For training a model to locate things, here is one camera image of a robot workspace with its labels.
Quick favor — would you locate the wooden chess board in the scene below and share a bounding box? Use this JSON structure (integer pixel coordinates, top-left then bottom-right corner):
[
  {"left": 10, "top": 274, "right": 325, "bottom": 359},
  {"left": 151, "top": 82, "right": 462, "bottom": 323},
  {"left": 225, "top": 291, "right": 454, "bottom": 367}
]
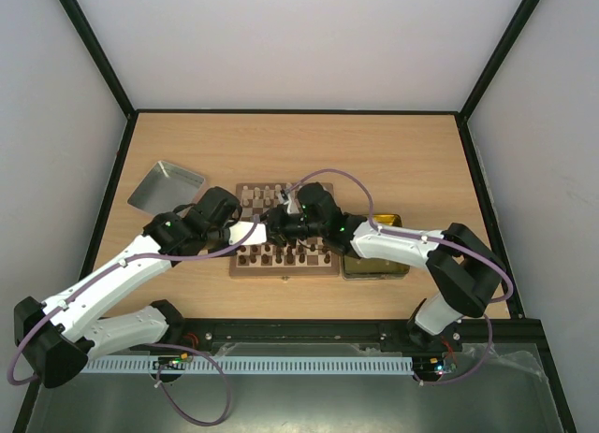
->
[{"left": 229, "top": 181, "right": 340, "bottom": 280}]

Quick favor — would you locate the gold tin with pieces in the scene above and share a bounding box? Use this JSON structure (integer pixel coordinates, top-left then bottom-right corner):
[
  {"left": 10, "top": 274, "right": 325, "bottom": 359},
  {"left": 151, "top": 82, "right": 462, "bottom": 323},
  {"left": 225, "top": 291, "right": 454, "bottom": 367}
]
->
[{"left": 339, "top": 214, "right": 410, "bottom": 280}]

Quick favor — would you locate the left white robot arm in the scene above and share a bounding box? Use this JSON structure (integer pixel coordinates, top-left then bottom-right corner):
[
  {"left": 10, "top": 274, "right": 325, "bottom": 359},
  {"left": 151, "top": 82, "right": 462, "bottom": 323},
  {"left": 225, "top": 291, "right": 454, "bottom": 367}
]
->
[{"left": 7, "top": 187, "right": 266, "bottom": 388}]

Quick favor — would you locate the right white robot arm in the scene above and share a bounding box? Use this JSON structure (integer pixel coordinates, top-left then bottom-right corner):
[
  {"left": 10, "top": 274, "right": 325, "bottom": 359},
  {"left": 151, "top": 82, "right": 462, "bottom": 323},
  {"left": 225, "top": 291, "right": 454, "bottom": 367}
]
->
[{"left": 261, "top": 182, "right": 508, "bottom": 351}]

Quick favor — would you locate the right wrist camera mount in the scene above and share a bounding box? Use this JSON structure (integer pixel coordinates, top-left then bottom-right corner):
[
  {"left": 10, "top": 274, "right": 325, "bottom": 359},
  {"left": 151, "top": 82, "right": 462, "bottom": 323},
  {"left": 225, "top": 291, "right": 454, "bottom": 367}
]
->
[{"left": 278, "top": 189, "right": 300, "bottom": 215}]

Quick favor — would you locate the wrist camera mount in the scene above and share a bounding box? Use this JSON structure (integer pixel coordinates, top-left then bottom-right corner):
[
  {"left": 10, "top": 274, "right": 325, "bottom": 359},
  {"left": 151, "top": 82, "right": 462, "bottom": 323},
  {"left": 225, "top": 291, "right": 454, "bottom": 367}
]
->
[
  {"left": 278, "top": 189, "right": 300, "bottom": 215},
  {"left": 228, "top": 221, "right": 268, "bottom": 246}
]

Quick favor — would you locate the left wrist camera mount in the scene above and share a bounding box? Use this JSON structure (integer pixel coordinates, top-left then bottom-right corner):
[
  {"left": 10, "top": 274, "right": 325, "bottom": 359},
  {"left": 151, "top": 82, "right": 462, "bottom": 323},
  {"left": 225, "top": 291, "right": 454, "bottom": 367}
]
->
[{"left": 228, "top": 221, "right": 268, "bottom": 246}]

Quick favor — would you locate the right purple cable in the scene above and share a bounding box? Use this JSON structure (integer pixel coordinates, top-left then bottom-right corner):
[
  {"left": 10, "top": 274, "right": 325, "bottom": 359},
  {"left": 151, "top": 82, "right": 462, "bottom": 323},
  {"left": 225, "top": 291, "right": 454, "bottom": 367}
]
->
[{"left": 285, "top": 168, "right": 515, "bottom": 387}]

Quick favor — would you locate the purple cable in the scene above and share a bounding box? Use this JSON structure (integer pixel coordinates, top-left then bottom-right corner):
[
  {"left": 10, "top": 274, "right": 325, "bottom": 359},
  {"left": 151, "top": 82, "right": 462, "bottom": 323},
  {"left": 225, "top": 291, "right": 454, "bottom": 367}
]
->
[
  {"left": 285, "top": 168, "right": 515, "bottom": 387},
  {"left": 8, "top": 215, "right": 266, "bottom": 425}
]

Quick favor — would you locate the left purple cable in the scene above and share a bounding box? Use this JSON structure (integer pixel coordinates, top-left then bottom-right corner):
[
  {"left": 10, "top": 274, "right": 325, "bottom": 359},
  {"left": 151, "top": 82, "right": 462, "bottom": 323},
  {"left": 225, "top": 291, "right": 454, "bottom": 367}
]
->
[{"left": 8, "top": 215, "right": 266, "bottom": 425}]

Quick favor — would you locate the white slotted cable duct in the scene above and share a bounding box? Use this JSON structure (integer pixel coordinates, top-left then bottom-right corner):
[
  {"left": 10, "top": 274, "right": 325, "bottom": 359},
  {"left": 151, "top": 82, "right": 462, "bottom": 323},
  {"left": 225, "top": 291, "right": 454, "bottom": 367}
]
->
[{"left": 83, "top": 355, "right": 413, "bottom": 376}]

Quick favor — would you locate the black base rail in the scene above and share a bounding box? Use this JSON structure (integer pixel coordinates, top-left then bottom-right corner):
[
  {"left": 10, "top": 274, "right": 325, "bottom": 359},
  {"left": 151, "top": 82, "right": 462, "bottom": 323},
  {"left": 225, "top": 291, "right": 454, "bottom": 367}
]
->
[{"left": 161, "top": 318, "right": 548, "bottom": 356}]

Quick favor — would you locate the black enclosure frame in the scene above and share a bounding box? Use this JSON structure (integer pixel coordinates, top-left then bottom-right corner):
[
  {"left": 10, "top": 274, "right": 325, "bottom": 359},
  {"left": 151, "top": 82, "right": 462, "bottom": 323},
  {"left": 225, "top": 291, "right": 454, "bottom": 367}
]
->
[{"left": 13, "top": 0, "right": 576, "bottom": 432}]

